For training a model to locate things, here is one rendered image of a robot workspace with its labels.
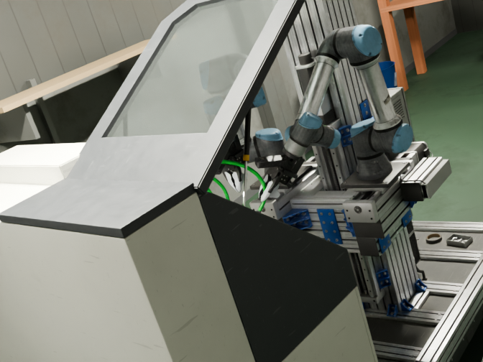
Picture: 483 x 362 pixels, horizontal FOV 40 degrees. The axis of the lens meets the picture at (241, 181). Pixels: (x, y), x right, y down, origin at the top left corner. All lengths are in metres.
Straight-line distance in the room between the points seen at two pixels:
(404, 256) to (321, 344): 1.09
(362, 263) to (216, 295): 1.32
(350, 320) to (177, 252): 0.90
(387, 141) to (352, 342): 0.79
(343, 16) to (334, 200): 0.81
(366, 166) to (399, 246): 0.68
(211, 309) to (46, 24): 3.06
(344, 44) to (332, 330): 1.05
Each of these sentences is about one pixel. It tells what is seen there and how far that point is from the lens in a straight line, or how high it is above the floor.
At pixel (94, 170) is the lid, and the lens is 2.36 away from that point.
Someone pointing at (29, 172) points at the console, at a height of 1.52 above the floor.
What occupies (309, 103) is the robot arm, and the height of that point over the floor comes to 1.46.
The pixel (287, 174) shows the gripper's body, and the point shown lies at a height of 1.28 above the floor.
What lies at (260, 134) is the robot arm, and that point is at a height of 1.27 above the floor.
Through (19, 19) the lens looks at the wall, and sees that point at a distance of 4.60.
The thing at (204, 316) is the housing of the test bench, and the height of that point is 1.12.
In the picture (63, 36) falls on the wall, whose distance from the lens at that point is 4.76.
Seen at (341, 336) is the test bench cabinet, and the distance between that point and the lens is 2.52.
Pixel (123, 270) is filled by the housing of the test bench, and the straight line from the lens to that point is 1.85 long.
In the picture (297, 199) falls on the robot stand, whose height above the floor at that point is 0.95.
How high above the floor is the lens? 2.07
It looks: 19 degrees down
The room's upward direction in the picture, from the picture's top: 18 degrees counter-clockwise
